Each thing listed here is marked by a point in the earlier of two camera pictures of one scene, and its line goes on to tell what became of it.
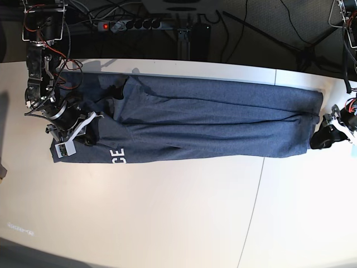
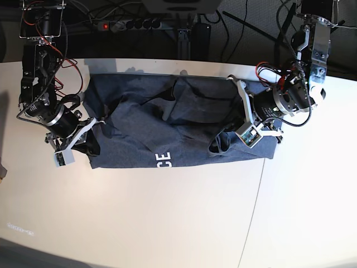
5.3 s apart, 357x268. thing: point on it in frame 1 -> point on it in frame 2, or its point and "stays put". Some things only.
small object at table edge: [3, 171] stays put
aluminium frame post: [183, 40] stays put
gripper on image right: [347, 115] -> [277, 102]
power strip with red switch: [119, 25] stays put
